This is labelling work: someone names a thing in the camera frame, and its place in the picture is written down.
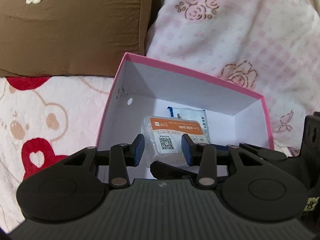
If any pink floral pillow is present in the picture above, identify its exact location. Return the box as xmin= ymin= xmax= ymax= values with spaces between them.
xmin=146 ymin=0 xmax=319 ymax=150

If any blue wet wipes pack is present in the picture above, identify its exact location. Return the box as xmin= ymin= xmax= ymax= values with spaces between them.
xmin=166 ymin=106 xmax=210 ymax=145

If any red bear print blanket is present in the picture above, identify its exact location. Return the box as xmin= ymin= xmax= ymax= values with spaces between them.
xmin=1 ymin=76 xmax=113 ymax=232

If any pink cardboard box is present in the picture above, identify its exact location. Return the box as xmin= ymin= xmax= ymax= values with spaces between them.
xmin=97 ymin=53 xmax=274 ymax=151

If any brown pillow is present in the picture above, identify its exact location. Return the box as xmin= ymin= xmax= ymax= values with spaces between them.
xmin=1 ymin=0 xmax=152 ymax=76

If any orange white mask pack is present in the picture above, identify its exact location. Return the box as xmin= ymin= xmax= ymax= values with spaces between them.
xmin=141 ymin=116 xmax=209 ymax=167

